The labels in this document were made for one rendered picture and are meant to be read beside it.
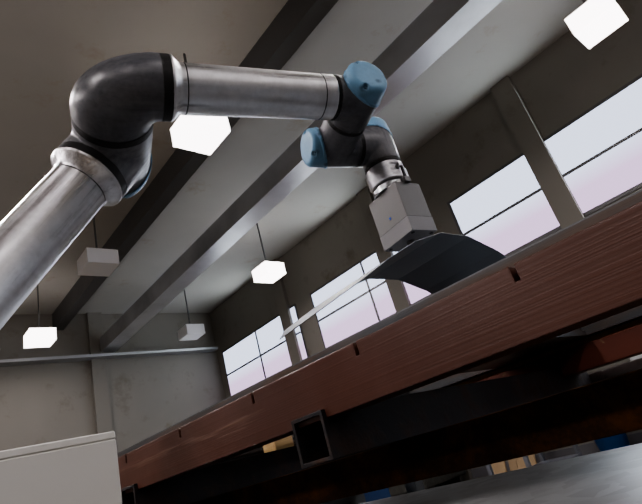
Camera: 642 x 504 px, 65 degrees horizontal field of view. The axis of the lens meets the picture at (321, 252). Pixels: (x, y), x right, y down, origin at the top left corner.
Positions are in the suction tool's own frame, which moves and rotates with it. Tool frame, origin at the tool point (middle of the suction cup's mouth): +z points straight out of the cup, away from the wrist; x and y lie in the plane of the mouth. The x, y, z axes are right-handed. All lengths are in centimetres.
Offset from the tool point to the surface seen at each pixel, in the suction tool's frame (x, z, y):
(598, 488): 43, 32, -44
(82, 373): -102, -278, 1079
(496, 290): 30.6, 19.2, -34.5
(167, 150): -140, -412, 484
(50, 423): -38, -184, 1068
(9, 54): 48, -411, 364
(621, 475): 40, 32, -44
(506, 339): 31, 23, -34
